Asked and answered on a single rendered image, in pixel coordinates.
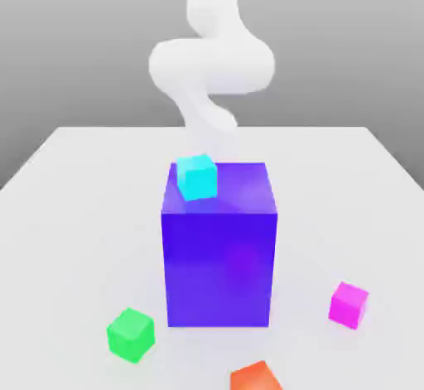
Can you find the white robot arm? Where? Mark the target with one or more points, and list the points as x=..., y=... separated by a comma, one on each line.
x=212, y=65

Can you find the small cyan cube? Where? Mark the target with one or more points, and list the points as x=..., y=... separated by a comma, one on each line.
x=197, y=178

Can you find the small green cube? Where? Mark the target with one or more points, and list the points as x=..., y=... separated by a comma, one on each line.
x=131, y=335

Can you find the small magenta cube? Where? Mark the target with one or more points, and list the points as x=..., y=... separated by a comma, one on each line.
x=347, y=305

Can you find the small orange cube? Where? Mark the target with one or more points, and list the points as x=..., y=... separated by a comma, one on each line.
x=255, y=378

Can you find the large purple box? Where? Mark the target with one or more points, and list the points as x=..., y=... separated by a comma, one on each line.
x=218, y=264

